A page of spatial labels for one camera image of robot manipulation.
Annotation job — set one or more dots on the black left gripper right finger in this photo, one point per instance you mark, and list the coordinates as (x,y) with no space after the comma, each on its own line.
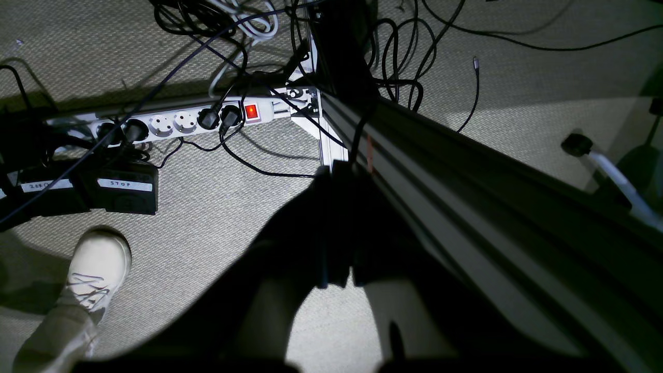
(497,269)

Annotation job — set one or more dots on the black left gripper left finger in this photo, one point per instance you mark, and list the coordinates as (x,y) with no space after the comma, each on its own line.
(244,320)

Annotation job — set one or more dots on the white sneaker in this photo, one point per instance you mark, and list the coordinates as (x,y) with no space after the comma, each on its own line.
(101,262)

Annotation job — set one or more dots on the beige trouser leg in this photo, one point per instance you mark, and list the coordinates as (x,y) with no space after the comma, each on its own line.
(66,336)

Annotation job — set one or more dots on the black box labelled stop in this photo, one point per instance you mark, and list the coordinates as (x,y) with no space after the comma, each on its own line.
(130,188)

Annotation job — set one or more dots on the black box labelled zero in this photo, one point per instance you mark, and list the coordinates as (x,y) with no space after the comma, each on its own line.
(28,195)

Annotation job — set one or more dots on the white power strip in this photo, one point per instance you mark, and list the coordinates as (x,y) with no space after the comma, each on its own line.
(183,122)

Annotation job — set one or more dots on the aluminium frame rail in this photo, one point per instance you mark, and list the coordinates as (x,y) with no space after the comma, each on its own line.
(379,133)

